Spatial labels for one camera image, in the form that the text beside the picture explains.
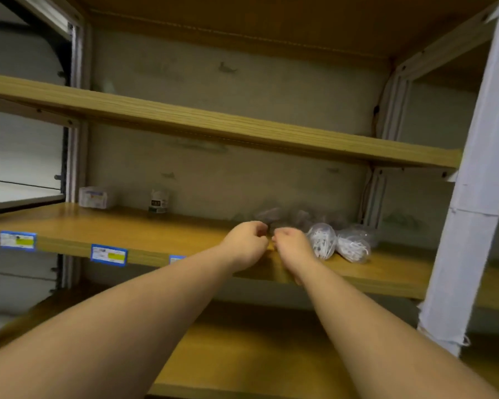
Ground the person's left hand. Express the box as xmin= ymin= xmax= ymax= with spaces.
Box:
xmin=218 ymin=221 xmax=270 ymax=274

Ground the person's right hand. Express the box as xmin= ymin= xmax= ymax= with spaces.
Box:
xmin=271 ymin=227 xmax=320 ymax=286

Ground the small jar with black label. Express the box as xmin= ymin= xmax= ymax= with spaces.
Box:
xmin=148 ymin=187 xmax=170 ymax=214

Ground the labelled transparent plastic box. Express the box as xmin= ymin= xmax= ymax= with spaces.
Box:
xmin=78 ymin=186 xmax=116 ymax=210

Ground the person's right forearm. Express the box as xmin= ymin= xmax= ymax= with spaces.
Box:
xmin=297 ymin=261 xmax=499 ymax=399

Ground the person's left forearm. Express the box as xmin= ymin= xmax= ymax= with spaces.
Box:
xmin=0 ymin=247 xmax=238 ymax=399

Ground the white metal crossbar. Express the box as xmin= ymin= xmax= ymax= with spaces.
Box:
xmin=0 ymin=93 xmax=83 ymax=129
xmin=393 ymin=3 xmax=499 ymax=81
xmin=8 ymin=0 xmax=86 ymax=40

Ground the grey white shelf post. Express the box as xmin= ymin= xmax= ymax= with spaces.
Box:
xmin=417 ymin=0 xmax=499 ymax=358

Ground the black metal bracket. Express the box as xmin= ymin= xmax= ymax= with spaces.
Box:
xmin=0 ymin=0 xmax=74 ymax=86

